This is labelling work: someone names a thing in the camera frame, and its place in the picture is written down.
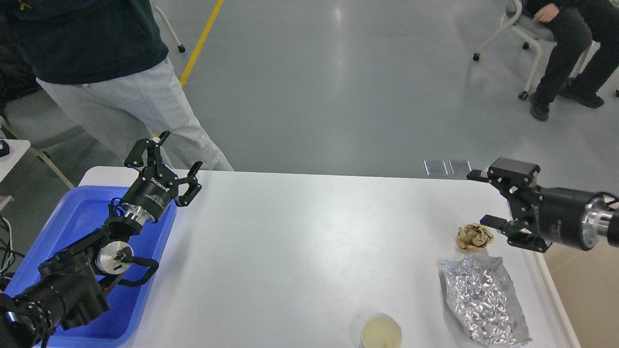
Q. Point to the paper cup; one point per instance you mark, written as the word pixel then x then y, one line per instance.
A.
pixel 381 331

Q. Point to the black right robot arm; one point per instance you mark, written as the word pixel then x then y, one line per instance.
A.
pixel 543 216

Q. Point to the white rolling chair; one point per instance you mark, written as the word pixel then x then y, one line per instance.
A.
pixel 517 18

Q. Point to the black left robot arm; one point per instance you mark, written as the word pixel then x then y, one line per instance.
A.
pixel 76 281

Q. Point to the standing person grey trousers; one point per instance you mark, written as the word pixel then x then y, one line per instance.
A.
pixel 105 64

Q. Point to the crumpled silver foil bag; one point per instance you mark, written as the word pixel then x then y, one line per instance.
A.
pixel 481 295

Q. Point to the crumpled brown paper ball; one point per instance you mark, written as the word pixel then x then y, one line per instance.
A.
pixel 474 237

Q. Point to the white side table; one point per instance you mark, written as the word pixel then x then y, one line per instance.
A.
pixel 11 152

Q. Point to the right metal floor plate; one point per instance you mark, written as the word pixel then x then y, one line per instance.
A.
pixel 460 168

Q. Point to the white chair leg with caster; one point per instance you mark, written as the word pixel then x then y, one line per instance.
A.
pixel 180 47

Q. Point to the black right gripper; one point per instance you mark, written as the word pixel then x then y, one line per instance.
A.
pixel 569 217

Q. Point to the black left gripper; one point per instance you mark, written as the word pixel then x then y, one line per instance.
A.
pixel 151 194

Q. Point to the beige plastic bin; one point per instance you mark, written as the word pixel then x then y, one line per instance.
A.
pixel 583 288

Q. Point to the seated person in black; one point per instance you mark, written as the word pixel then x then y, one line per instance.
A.
pixel 585 56

